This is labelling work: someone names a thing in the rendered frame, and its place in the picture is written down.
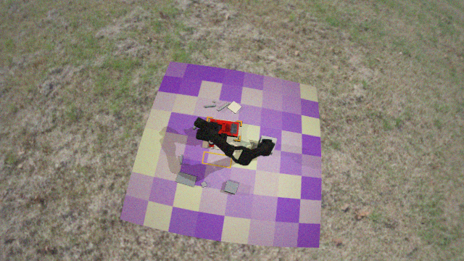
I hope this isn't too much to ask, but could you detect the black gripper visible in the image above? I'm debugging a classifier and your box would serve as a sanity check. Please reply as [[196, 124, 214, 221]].
[[196, 129, 228, 142]]

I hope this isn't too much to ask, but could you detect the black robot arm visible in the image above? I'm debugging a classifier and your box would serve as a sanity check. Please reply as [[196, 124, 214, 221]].
[[194, 117, 275, 165]]

